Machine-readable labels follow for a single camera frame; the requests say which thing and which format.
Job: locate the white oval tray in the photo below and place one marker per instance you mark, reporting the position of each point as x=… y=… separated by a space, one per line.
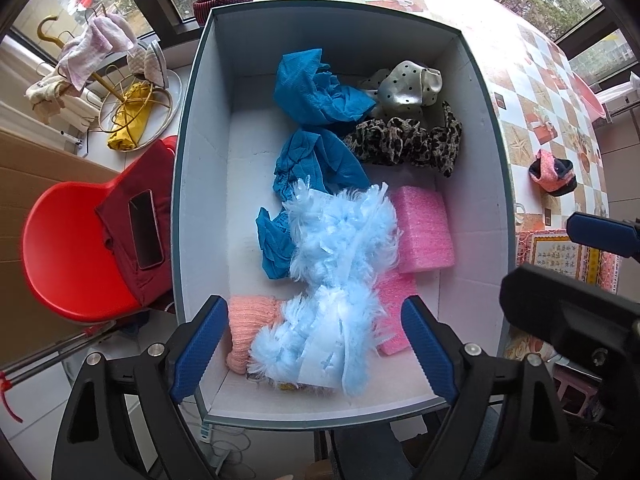
x=172 y=95

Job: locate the blue disposable shoe cover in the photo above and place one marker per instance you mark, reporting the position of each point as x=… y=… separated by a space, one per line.
x=320 y=155
x=310 y=90
x=272 y=245

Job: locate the pink and black sock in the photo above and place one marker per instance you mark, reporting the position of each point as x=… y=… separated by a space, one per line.
x=547 y=167

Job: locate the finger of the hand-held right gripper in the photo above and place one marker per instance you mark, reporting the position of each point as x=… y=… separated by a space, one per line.
x=600 y=232

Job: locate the fluffy light blue garment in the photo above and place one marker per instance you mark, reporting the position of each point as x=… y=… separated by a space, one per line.
x=330 y=270

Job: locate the leopard print scrunchie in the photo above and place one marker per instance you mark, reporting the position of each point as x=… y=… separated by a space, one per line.
x=400 y=142

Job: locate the grey cardboard storage box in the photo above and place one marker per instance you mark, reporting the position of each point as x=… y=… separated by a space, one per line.
x=225 y=185

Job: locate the grey checked cloth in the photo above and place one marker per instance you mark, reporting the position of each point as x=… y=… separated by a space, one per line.
x=147 y=62

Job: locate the pink foam block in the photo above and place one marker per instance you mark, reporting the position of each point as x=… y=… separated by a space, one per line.
x=395 y=310
x=425 y=230

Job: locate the pink plastic basin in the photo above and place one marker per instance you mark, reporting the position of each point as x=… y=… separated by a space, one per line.
x=587 y=97

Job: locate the red garment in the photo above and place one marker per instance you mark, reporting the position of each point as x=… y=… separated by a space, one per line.
x=165 y=170

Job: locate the brown cardboard sheet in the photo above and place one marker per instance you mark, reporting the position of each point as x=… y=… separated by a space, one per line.
x=30 y=170

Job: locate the pink towel cloth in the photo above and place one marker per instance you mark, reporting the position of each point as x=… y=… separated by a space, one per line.
x=100 y=40

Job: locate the black smartphone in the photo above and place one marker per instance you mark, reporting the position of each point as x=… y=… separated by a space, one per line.
x=146 y=230

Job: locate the yellow cloth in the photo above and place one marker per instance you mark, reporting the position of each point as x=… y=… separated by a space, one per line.
x=130 y=120

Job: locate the pink plastic stool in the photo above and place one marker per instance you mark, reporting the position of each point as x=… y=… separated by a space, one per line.
x=575 y=390

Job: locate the metal pole with red tie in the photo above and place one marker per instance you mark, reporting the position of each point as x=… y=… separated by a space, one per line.
x=50 y=355

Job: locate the white polka dot scrunchie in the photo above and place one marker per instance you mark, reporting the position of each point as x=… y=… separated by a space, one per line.
x=405 y=92

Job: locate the pink knitted cloth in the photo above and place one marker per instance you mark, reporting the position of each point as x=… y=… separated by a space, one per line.
x=250 y=325

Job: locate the red plastic chair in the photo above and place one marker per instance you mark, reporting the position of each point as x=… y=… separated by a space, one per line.
x=65 y=240

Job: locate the checkered printed tablecloth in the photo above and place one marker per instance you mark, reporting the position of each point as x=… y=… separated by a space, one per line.
x=530 y=75

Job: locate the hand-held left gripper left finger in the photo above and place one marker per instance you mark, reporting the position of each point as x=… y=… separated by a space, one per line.
x=200 y=345

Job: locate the beige cloth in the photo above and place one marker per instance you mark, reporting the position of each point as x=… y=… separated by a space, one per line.
x=47 y=92

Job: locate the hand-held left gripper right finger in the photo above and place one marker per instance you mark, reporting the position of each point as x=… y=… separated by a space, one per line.
x=430 y=350

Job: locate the maroon knitted item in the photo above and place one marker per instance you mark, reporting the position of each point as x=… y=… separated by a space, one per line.
x=215 y=5

